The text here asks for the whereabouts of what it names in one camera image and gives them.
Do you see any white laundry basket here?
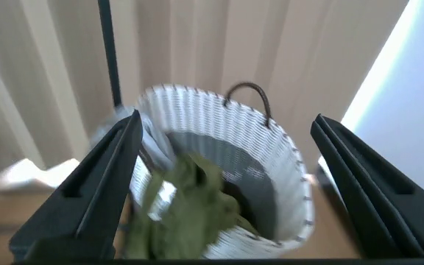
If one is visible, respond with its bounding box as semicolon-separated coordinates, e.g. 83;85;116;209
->
90;81;316;260

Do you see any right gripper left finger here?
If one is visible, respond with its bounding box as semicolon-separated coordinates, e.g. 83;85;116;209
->
8;109;144;261

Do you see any black clothes rack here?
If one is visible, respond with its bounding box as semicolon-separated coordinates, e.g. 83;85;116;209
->
97;0;123;107

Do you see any pale grey garment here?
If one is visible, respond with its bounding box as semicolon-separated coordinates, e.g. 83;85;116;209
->
88;106;178;174

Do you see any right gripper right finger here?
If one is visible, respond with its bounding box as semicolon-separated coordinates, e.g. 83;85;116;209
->
310;113;424;258

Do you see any green shirt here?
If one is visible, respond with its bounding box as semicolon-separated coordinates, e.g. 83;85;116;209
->
125;152;261;260

